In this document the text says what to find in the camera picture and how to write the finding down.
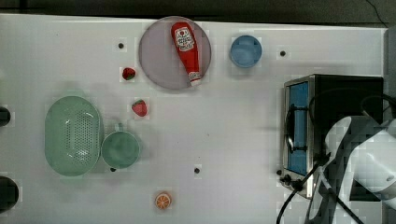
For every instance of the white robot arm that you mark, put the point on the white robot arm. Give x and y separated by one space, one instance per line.
361 151

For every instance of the silver black toaster oven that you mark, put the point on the silver black toaster oven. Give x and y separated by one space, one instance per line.
313 104

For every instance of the red plush strawberry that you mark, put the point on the red plush strawberry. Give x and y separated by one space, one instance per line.
140 108

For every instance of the grey round plate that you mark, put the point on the grey round plate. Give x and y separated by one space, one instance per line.
158 55

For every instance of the blue cup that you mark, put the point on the blue cup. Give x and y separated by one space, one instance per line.
246 51

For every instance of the red plush ketchup bottle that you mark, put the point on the red plush ketchup bottle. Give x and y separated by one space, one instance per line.
187 50

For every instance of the small dark red strawberry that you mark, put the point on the small dark red strawberry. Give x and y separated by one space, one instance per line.
128 73

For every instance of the green mug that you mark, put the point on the green mug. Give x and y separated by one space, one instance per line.
120 149

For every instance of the orange slice toy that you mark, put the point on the orange slice toy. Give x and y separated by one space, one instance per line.
163 200

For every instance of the green perforated colander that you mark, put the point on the green perforated colander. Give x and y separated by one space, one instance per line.
73 136

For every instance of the black round container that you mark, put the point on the black round container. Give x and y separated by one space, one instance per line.
5 116

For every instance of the dark round pot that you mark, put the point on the dark round pot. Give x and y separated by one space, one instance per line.
9 194

